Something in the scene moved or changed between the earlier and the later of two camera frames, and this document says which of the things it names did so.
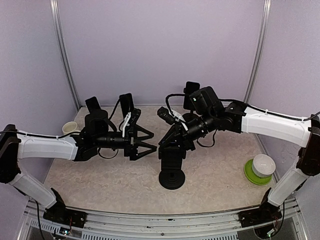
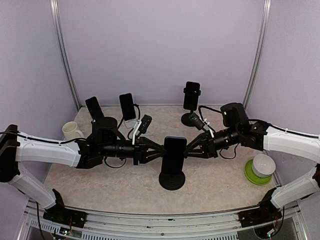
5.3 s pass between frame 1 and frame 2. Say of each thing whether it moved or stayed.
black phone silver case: stayed
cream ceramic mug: stayed
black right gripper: moved
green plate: stayed
